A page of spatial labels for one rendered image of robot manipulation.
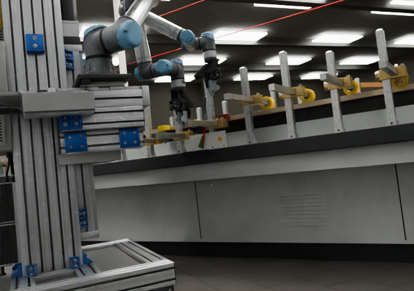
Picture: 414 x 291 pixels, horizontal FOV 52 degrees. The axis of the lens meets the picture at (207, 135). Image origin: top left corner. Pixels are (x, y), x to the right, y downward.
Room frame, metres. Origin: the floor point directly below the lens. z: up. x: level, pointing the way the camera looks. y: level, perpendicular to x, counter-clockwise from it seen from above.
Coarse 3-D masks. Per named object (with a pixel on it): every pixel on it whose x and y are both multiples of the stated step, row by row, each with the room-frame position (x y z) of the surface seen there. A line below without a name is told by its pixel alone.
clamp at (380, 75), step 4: (400, 68) 1.94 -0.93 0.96; (404, 68) 1.93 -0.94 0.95; (376, 72) 2.00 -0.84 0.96; (380, 72) 1.99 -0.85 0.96; (384, 72) 1.98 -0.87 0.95; (400, 72) 1.94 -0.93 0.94; (404, 72) 1.93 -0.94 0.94; (376, 76) 2.00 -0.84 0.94; (380, 76) 1.99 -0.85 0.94; (384, 76) 1.98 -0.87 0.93; (388, 76) 1.97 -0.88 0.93; (392, 76) 1.96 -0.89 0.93; (396, 76) 1.95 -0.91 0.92; (400, 76) 1.95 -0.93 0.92; (404, 76) 1.96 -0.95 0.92; (376, 80) 2.01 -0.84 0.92; (380, 80) 2.00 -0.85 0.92
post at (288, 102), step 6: (282, 54) 2.25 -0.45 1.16; (282, 60) 2.25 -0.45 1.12; (282, 66) 2.26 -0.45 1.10; (288, 66) 2.27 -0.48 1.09; (282, 72) 2.26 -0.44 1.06; (288, 72) 2.26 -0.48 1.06; (282, 78) 2.26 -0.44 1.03; (288, 78) 2.25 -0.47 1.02; (288, 84) 2.25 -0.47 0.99; (288, 102) 2.25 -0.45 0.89; (288, 108) 2.25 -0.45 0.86; (288, 114) 2.26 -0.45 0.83; (288, 120) 2.26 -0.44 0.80; (294, 120) 2.27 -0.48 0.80; (288, 126) 2.26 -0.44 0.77; (294, 126) 2.26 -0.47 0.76; (288, 132) 2.26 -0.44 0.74; (294, 132) 2.25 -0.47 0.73
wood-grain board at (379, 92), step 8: (392, 88) 2.13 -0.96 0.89; (400, 88) 2.11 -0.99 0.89; (408, 88) 2.09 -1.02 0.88; (344, 96) 2.26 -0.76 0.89; (352, 96) 2.24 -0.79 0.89; (360, 96) 2.21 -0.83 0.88; (368, 96) 2.19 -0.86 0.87; (296, 104) 2.40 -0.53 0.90; (304, 104) 2.38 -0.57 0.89; (312, 104) 2.35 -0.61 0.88; (320, 104) 2.33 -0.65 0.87; (328, 104) 2.36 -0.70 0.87; (256, 112) 2.54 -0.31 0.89; (264, 112) 2.51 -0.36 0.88; (272, 112) 2.49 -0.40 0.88; (280, 112) 2.51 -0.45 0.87; (232, 120) 2.68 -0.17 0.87
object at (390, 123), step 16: (336, 128) 2.12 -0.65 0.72; (368, 128) 2.02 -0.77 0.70; (384, 128) 1.98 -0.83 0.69; (400, 128) 1.95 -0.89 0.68; (256, 144) 2.34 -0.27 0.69; (272, 144) 2.29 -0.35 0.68; (288, 144) 2.24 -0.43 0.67; (304, 144) 2.20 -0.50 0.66; (320, 144) 2.15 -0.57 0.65; (336, 144) 2.11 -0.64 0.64; (352, 144) 2.07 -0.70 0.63; (368, 144) 2.03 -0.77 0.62; (128, 160) 2.87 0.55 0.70; (144, 160) 2.79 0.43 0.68; (160, 160) 2.72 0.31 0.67; (176, 160) 2.65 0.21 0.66; (192, 160) 2.58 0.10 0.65; (208, 160) 2.52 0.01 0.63; (224, 160) 2.46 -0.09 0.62; (0, 176) 3.72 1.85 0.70
